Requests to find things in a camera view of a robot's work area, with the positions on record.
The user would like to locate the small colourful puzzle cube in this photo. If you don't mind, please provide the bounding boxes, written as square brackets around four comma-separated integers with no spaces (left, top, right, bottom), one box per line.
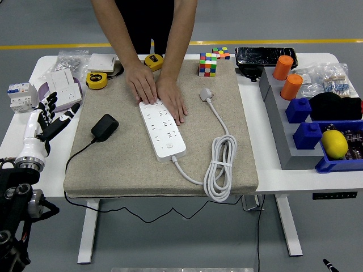
[212,46,231,61]

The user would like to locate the large colourful puzzle cube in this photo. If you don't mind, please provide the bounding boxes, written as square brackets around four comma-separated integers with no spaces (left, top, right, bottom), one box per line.
[198,52,218,77]

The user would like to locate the orange cylinder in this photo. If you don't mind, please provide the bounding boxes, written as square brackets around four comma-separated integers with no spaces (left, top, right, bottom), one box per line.
[272,55,294,81]
[280,74,304,101]

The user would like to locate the white socket panel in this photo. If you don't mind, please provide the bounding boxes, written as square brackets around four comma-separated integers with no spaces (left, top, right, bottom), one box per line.
[55,83,83,104]

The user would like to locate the person's right hand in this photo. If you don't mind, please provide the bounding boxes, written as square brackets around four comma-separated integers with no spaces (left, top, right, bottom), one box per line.
[124,62,158,105]

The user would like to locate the yellow lemon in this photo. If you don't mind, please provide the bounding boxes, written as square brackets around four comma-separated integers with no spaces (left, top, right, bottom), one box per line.
[320,129,349,160]

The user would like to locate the yellow tape measure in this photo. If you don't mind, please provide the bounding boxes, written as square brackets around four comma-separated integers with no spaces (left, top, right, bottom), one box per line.
[143,53,164,72]
[85,71,109,90]

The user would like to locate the white circuit breaker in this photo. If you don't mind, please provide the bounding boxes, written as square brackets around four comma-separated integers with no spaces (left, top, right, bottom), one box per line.
[7,82,39,113]

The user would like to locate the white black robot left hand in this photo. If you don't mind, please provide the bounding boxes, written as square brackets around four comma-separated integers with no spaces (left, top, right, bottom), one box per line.
[16,91,81,167]

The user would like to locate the blue plastic bin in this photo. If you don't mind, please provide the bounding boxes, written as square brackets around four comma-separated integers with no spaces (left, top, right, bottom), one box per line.
[314,119,363,174]

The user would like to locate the clear bag of screws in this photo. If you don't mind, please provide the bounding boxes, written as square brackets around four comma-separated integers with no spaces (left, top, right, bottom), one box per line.
[38,49,90,82]

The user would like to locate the white wall switch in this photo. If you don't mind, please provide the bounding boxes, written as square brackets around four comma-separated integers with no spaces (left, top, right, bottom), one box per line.
[87,53,117,73]

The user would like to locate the white power strip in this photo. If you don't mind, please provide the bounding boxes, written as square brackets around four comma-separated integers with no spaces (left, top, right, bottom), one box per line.
[138,97,187,163]

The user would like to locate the clear plastic bag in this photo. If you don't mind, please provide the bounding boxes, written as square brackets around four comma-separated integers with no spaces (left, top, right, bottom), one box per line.
[292,66,326,100]

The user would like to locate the black adapter cord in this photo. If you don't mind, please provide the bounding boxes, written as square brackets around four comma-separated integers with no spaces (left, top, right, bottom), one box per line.
[64,138,244,224]

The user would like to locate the person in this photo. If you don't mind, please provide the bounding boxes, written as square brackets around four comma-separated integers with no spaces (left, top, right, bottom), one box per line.
[115,0,176,56]

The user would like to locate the clear bag of resistors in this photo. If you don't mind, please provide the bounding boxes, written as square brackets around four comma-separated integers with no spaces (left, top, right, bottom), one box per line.
[320,62,360,99]

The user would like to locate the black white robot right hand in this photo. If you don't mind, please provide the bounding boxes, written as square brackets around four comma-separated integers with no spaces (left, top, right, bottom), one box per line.
[323,258,341,272]

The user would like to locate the white power cord with plug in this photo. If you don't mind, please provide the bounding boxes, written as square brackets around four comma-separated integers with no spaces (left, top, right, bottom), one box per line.
[171,87,238,202]

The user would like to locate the dark electronic parts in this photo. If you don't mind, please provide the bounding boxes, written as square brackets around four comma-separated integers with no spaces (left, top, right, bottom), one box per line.
[324,122,363,161]

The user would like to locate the black tray in plastic wrap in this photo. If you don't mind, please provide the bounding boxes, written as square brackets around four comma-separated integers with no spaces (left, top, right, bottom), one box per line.
[234,46,299,70]

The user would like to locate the white switch panel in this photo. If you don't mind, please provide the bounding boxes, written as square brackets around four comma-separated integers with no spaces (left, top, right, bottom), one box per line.
[45,69,77,93]

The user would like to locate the blue block with knob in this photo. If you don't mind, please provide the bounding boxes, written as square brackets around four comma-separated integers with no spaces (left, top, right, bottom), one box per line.
[285,97,313,124]
[292,122,323,150]

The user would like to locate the black plug adapter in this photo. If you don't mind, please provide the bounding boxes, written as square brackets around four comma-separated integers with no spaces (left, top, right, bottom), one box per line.
[91,113,120,142]

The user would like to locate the purple bowl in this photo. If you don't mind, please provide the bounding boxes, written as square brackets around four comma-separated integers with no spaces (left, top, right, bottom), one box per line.
[37,76,83,113]

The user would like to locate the black hanging cable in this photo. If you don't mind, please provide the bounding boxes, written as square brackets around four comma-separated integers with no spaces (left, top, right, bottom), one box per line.
[256,194,266,272]

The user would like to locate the grey-brown mat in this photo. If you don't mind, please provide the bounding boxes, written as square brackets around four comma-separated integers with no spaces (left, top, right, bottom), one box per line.
[62,58,259,198]

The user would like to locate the black cloth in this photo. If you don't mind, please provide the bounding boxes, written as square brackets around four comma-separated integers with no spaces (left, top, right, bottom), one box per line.
[308,92,363,122]

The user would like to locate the grey stepped block holder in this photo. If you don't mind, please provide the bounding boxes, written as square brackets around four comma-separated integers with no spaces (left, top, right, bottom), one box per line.
[258,67,326,171]

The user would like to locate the black table control panel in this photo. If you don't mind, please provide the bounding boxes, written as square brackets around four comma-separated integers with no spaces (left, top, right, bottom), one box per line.
[312,192,358,201]

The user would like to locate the person's left hand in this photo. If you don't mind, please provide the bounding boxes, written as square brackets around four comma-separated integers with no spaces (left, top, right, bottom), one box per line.
[155,75,188,126]

